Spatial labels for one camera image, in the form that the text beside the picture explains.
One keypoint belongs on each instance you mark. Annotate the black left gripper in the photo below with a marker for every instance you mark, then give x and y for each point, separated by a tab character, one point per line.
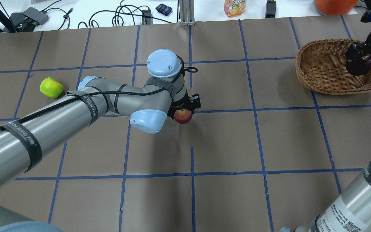
179	105

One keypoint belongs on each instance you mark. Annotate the red apple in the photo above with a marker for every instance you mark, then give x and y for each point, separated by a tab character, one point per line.
183	116

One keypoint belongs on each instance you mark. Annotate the dark purple apple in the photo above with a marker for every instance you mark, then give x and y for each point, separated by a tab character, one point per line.
359	66

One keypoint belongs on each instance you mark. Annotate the green apple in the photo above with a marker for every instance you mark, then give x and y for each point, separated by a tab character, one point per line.
51	88

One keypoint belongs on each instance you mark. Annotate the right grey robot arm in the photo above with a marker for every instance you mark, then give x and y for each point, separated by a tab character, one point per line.
351	211

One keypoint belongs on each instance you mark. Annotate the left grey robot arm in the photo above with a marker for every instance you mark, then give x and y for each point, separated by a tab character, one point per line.
26	141

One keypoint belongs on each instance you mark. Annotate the woven wicker basket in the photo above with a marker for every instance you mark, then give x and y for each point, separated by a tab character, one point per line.
321	67

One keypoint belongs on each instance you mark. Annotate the orange bucket with lid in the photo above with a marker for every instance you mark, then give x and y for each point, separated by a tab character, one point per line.
334	7

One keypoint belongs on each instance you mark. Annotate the dark blue pouch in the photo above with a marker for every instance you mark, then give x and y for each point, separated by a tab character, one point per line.
164	9

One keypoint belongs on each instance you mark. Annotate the orange juice bottle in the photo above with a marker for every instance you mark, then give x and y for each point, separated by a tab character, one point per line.
234	8

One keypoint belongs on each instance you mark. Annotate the black power adapter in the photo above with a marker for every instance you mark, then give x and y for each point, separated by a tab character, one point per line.
270	10

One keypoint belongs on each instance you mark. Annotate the aluminium frame post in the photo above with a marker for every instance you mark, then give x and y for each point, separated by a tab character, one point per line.
186	12

